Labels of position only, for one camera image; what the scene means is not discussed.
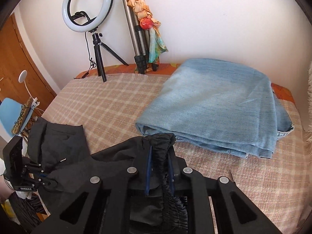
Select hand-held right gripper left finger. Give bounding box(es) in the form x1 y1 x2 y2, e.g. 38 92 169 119
32 145 154 234

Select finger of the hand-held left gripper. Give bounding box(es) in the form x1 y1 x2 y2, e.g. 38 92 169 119
31 175 58 191
23 161 50 174

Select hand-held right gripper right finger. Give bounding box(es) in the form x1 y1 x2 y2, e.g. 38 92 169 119
168 155 284 234

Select black pants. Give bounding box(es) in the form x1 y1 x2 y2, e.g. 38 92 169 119
26 117 189 234

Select leopard print cloth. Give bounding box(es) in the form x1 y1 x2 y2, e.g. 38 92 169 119
11 97 34 135

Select blue chair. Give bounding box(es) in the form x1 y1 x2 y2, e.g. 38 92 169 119
0 98 37 137

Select beige plaid blanket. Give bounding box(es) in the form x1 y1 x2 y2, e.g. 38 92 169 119
41 73 308 234

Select white gooseneck lamp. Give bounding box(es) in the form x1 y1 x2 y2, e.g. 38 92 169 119
19 70 40 103

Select light blue jeans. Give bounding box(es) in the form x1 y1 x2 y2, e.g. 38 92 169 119
135 58 295 159

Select wooden door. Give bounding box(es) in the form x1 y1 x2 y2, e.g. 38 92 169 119
0 13 58 111

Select silver tripod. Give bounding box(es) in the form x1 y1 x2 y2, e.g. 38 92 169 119
119 0 160 75

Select orange floral scarf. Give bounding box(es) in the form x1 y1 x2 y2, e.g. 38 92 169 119
122 0 169 64

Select black ring light cable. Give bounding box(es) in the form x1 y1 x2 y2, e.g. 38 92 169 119
73 32 97 79

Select black metal chair frame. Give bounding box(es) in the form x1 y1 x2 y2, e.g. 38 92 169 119
89 30 129 83

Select white ring light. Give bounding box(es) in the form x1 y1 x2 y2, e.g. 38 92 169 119
62 0 114 34

